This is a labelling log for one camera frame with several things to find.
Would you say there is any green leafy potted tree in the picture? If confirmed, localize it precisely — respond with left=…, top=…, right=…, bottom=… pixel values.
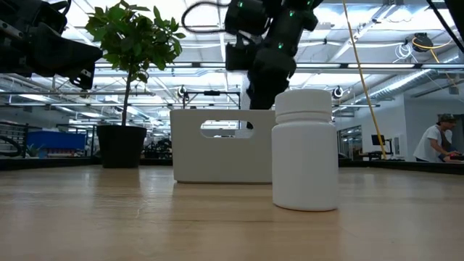
left=84, top=0, right=187, bottom=127

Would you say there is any person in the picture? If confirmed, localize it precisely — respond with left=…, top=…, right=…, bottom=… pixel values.
left=413, top=113, right=463, bottom=163

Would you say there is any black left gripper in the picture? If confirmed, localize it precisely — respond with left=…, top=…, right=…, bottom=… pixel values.
left=0, top=0, right=104, bottom=91

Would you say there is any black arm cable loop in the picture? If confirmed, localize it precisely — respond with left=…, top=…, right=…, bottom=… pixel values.
left=181, top=1, right=233, bottom=36

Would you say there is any black wire shelf rack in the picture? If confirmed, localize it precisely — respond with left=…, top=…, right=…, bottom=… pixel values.
left=0, top=122, right=30, bottom=159

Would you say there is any yellow hanging cord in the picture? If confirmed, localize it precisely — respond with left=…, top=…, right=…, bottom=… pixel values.
left=341, top=0, right=388, bottom=160

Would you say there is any white plastic basket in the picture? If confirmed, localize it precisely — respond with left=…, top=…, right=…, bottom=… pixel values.
left=169, top=109, right=277, bottom=184

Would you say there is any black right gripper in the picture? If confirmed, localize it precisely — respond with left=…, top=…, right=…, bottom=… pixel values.
left=246, top=46, right=297, bottom=131

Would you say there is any blue storage bin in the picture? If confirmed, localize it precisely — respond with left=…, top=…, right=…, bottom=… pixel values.
left=26, top=130, right=87, bottom=152

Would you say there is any black table edge rail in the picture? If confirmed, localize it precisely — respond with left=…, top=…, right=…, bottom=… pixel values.
left=0, top=156, right=464, bottom=176

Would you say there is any black ceiling cable reel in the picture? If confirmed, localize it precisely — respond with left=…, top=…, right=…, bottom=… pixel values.
left=412, top=32, right=435, bottom=54

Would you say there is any white pill bottle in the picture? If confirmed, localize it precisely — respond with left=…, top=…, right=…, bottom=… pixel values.
left=271, top=88, right=339, bottom=212

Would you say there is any black computer monitor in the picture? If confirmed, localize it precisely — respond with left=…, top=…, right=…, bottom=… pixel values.
left=370, top=134, right=394, bottom=156

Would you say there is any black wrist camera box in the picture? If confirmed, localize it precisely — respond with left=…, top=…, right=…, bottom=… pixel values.
left=225, top=42, right=255, bottom=72

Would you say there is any black plant pot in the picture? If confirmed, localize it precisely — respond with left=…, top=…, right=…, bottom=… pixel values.
left=96, top=125, right=148, bottom=169

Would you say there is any black metal frame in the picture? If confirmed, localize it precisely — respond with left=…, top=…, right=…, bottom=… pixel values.
left=182, top=90, right=241, bottom=110

